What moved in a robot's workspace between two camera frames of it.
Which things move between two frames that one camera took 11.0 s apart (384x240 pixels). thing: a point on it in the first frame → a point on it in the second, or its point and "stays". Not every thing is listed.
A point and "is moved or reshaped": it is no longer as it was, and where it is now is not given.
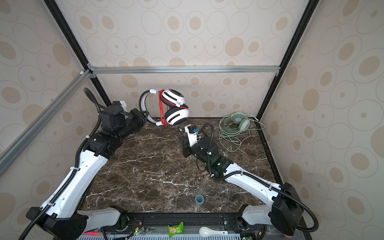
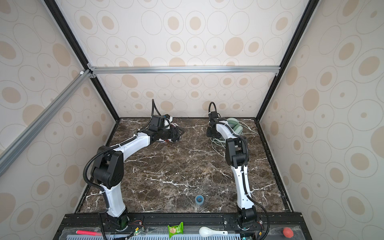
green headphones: [236, 122] is moved or reshaped
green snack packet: [176, 229] stays
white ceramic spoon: [205, 232] stays
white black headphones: [177, 111] → [176, 132]
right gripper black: [187, 147] → [209, 134]
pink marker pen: [92, 233] stays
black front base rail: [157, 223] stays
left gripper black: [139, 114] → [173, 135]
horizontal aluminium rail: [119, 70] stays
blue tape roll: [199, 199] stays
